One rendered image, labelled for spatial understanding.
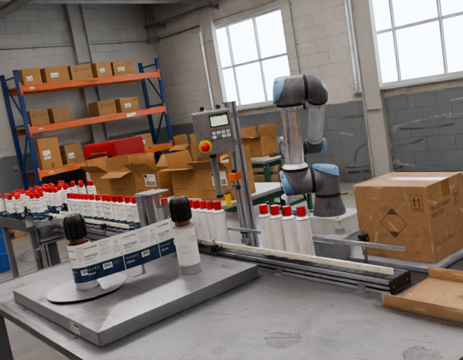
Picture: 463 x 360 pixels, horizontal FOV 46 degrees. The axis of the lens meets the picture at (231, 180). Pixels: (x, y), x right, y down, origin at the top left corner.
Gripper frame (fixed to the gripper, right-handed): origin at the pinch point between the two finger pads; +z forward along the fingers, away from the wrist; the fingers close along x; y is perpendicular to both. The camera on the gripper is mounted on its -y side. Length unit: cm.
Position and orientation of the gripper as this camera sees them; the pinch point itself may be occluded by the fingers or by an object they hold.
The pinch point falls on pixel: (298, 203)
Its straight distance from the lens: 287.6
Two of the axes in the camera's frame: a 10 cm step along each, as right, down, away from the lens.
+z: 1.6, 9.8, 1.5
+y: -6.6, 0.0, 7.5
